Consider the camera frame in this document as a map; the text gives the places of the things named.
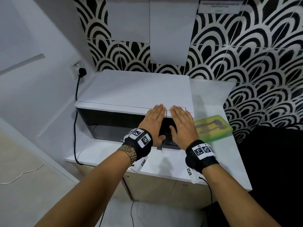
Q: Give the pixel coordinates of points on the person's left forearm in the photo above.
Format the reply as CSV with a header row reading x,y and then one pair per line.
x,y
90,193

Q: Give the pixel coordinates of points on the black right wrist camera band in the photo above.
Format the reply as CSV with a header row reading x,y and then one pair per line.
x,y
201,156

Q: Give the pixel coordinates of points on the person's left hand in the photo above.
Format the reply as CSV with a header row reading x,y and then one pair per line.
x,y
152,121

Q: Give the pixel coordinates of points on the white notice with purple header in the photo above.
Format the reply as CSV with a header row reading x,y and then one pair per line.
x,y
220,6

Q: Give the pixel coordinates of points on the person's right forearm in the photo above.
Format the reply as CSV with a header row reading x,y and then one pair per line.
x,y
234,200

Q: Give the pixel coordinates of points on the black power plug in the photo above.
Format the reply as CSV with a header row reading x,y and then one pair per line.
x,y
82,72

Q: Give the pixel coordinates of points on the dark utensil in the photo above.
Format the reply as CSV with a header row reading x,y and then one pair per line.
x,y
208,123
213,130

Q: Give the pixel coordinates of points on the large white paper sheet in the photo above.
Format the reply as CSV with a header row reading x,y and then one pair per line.
x,y
171,30

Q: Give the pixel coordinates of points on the white wall socket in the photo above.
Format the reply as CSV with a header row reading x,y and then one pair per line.
x,y
76,68

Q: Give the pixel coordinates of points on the black left wrist camera band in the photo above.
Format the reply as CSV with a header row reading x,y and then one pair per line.
x,y
139,143

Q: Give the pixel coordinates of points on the green lidded plastic container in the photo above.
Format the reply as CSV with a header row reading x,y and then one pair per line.
x,y
214,133

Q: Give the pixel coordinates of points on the beige wooden cabinet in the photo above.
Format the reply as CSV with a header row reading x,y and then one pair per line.
x,y
153,186

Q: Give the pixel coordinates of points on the person's left thumb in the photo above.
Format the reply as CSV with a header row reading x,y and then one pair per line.
x,y
160,139

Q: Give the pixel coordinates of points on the person's right thumb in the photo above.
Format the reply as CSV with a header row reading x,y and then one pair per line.
x,y
173,136

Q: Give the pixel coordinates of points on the white microwave oven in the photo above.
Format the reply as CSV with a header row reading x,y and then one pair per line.
x,y
132,92

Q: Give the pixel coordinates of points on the black wrist camera band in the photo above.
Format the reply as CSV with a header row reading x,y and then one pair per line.
x,y
139,143
201,156

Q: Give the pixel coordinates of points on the person's right hand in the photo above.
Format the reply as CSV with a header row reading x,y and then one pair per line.
x,y
184,130

